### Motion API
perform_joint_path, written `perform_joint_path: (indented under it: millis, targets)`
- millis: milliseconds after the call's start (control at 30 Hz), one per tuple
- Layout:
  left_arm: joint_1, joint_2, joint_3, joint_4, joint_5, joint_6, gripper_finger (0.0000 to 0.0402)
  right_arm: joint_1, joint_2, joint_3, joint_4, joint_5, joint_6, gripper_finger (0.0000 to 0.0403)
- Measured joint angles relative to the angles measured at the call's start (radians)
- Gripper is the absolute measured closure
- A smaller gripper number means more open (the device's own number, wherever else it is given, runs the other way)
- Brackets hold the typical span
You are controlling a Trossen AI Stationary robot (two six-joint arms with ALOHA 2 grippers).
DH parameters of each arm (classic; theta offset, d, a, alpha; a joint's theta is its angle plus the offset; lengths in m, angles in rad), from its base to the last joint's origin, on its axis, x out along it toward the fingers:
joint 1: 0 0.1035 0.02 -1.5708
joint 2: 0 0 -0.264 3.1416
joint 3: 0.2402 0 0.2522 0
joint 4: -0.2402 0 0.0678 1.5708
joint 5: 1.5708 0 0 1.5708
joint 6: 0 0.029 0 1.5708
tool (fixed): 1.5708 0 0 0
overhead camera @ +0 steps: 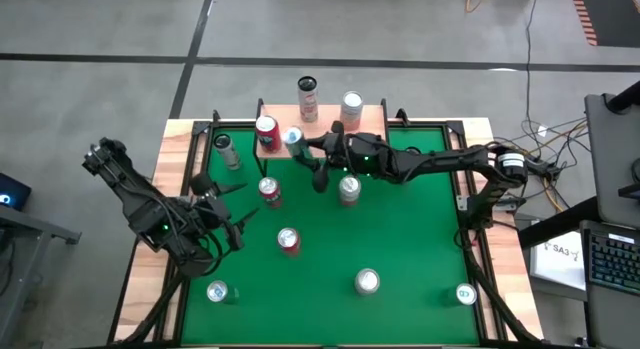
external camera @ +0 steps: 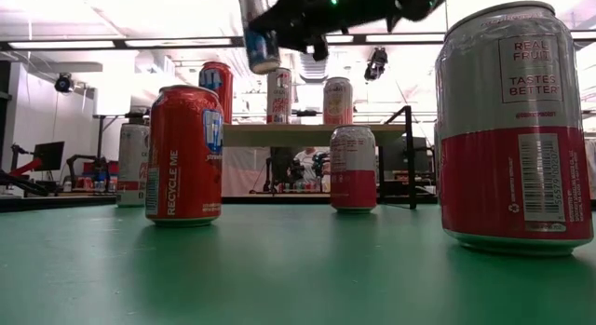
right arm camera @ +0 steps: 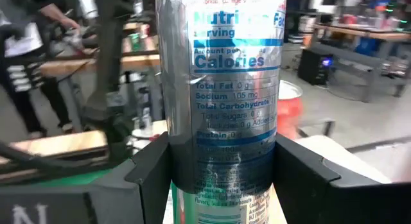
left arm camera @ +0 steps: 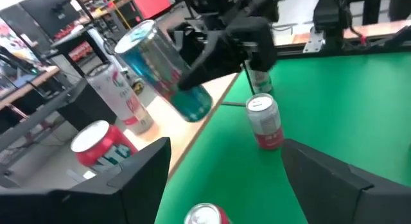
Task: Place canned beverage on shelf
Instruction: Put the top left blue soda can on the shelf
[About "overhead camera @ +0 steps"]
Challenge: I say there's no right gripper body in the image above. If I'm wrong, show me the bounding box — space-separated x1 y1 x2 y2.
324 131 396 179

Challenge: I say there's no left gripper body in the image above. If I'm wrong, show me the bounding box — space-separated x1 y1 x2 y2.
142 196 236 255

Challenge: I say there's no Spindrift grapefruit can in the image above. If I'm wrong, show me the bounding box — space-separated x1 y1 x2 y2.
339 90 365 132

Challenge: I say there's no blue silver Red Bull can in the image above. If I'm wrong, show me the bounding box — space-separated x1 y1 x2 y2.
282 126 314 163

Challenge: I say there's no red Fanta strawberry can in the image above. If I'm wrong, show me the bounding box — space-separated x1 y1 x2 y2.
257 176 284 209
277 226 302 258
254 114 284 154

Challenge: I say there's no teal Red Bull can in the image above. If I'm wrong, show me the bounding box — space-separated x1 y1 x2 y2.
206 279 240 306
439 283 479 309

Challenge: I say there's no wooden shelf with black legs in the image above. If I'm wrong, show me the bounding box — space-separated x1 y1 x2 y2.
254 97 391 181

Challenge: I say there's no white red Spindrift can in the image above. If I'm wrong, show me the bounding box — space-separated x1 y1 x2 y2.
338 174 363 207
354 267 381 297

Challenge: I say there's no grey metal desk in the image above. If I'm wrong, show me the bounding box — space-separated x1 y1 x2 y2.
0 203 84 349

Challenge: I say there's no black power strip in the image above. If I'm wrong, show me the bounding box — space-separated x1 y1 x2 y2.
517 156 564 183

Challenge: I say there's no black device with blue lights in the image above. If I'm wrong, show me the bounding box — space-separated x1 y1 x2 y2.
0 171 32 213

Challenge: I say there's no white paper sign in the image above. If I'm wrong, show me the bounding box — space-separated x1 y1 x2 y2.
528 231 587 292

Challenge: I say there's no black keyboard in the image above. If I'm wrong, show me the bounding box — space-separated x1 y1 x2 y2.
582 221 640 296

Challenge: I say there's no black orange-striped floor mat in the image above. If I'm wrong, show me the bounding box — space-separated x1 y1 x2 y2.
569 0 640 48

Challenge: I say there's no black aluminium table frame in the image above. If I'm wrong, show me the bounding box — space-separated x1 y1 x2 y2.
107 108 544 349

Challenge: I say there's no black floor cable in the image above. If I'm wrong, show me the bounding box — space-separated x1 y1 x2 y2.
519 0 544 140

